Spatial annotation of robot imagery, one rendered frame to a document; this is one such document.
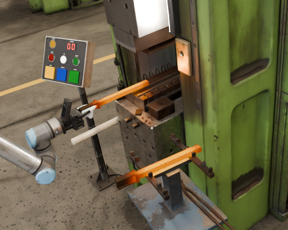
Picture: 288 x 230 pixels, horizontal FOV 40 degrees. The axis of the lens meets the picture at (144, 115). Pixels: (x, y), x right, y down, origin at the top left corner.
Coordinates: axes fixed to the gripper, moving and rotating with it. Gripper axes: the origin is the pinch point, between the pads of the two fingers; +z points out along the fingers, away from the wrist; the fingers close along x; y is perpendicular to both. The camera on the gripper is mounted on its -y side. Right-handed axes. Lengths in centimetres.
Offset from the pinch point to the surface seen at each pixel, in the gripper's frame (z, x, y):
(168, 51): 64, -19, 1
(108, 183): 15, -49, 105
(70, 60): 12, -50, -3
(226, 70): 48, 47, -18
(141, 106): 25.3, 4.2, 11.5
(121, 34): 26.1, -4.6, -28.1
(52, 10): 152, -471, 108
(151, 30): 33.6, 12.0, -32.5
